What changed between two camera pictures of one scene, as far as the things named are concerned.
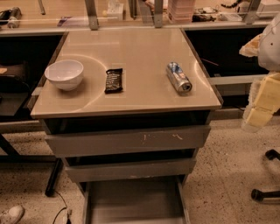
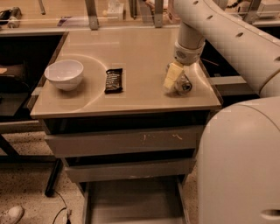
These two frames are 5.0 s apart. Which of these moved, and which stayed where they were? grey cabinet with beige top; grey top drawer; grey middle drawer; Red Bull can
Moved: Red Bull can
Stayed: grey top drawer; grey cabinet with beige top; grey middle drawer
